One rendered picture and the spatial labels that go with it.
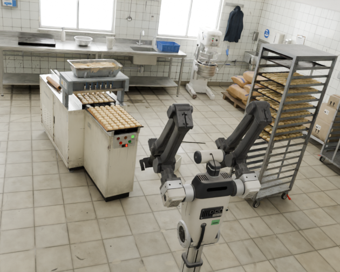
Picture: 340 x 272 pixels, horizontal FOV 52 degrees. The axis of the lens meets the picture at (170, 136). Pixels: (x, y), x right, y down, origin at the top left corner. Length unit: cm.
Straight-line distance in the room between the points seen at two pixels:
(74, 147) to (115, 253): 144
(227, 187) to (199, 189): 16
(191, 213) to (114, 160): 190
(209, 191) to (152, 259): 167
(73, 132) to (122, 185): 84
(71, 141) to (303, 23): 503
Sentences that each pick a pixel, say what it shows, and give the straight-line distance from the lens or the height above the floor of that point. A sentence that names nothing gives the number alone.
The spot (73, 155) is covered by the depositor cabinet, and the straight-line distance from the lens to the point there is 430.
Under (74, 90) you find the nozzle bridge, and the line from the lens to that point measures 402.
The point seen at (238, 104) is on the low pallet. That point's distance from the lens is 718.
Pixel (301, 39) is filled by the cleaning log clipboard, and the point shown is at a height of 149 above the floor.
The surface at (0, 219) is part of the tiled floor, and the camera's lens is 386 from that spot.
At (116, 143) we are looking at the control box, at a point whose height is 76.
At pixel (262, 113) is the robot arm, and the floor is 182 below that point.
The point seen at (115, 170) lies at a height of 41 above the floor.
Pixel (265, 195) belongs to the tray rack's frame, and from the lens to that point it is 434.
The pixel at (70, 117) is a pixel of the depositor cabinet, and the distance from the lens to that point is 407.
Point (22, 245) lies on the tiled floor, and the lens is 355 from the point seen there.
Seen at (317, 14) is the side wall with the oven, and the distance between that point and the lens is 721.
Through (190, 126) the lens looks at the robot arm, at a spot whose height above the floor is 178.
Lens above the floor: 243
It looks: 26 degrees down
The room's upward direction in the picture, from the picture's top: 9 degrees clockwise
